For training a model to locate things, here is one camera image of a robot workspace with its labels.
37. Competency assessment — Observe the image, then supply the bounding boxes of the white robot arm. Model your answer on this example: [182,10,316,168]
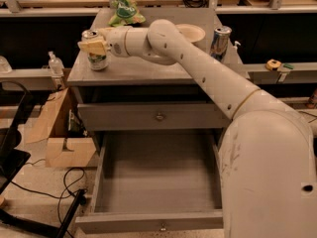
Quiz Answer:
[78,19,317,238]

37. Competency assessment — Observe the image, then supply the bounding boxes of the grey drawer cabinet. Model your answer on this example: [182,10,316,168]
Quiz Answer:
[67,17,256,148]

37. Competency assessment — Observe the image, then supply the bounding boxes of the closed grey top drawer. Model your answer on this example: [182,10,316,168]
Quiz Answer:
[78,103,230,131]

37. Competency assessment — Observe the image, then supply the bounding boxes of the green white 7up can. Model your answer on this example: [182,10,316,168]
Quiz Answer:
[81,30,107,70]

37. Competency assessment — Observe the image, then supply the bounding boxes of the green chip bag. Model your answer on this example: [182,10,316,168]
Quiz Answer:
[108,0,146,27]

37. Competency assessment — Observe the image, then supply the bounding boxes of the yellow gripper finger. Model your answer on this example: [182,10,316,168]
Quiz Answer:
[77,39,107,56]

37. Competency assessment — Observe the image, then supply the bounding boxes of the clear plastic bottle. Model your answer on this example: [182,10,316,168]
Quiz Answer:
[49,52,64,76]

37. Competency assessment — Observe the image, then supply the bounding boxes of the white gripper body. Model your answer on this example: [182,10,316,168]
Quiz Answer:
[97,26,129,57]

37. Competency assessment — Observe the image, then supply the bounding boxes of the blue silver energy drink can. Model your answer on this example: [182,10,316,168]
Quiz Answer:
[210,26,232,61]

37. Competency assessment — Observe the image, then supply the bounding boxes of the black chair frame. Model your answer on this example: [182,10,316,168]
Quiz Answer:
[0,81,85,238]

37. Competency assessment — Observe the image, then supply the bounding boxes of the open grey middle drawer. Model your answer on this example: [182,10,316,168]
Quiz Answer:
[75,130,223,234]

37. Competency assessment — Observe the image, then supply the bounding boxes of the white bowl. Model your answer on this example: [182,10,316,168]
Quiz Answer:
[176,24,205,43]

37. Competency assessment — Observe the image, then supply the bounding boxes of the small white pump bottle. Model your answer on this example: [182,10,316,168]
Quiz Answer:
[233,41,241,55]

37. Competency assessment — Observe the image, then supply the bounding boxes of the cardboard box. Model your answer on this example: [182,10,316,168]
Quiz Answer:
[26,88,96,168]

